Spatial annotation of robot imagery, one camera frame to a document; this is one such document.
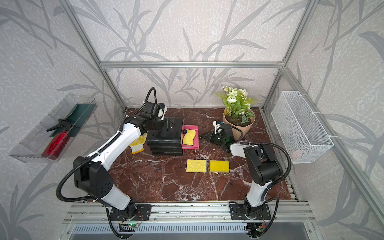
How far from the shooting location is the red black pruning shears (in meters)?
0.56

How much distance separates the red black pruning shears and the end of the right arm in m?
0.64

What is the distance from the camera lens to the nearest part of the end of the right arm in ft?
2.51
